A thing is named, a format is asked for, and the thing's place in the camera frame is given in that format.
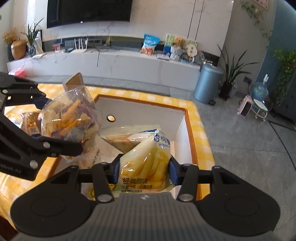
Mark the pink tissue box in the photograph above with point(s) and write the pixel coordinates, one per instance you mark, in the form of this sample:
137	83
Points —
18	72

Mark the potato sticks snack bag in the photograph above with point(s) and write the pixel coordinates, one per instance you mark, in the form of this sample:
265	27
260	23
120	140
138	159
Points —
144	166

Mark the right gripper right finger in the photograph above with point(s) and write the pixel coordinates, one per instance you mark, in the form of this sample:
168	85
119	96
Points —
186	177

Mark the pink small heater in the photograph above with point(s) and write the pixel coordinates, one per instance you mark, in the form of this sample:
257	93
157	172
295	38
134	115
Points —
245	106

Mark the glass vase with plant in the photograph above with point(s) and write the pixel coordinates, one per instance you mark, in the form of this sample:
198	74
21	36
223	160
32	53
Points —
31	34

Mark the blue patterned snack bag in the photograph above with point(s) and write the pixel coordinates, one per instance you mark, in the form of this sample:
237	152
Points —
31	122

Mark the hanging ivy plant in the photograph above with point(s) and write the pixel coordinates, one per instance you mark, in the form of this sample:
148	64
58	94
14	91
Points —
285	73

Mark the yellow checkered tablecloth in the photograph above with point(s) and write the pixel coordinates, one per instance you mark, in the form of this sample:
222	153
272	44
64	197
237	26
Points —
203	138

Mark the green potted plant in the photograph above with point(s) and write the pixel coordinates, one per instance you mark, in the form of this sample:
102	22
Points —
232	69

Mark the teddy bear figure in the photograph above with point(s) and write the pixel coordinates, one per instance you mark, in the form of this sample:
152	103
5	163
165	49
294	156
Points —
177	49

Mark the orange storage box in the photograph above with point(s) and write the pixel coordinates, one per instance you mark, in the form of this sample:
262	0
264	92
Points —
107	153

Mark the water bottle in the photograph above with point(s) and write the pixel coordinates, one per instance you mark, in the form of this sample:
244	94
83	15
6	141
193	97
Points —
259	90

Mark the grey metal trash bin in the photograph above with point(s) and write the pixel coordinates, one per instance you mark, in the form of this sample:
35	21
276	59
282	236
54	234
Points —
208	84

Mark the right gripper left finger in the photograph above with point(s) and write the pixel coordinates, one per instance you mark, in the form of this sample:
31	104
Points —
104	174

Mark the white wifi router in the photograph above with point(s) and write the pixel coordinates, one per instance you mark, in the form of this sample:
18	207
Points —
80	46

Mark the brown round vase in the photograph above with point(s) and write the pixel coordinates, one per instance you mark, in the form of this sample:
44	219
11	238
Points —
18	49

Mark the mixed veggie chips bag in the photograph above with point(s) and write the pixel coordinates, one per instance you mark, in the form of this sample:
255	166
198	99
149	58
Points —
72	116

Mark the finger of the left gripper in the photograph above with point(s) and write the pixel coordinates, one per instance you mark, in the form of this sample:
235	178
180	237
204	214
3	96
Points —
40	102

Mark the black television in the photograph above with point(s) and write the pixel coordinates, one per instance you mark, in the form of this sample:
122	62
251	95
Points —
66	12

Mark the blue snack bag on shelf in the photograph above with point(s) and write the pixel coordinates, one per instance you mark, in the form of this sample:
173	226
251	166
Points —
150	42

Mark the small white stool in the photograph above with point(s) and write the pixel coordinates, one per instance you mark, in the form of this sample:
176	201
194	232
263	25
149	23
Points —
259	109

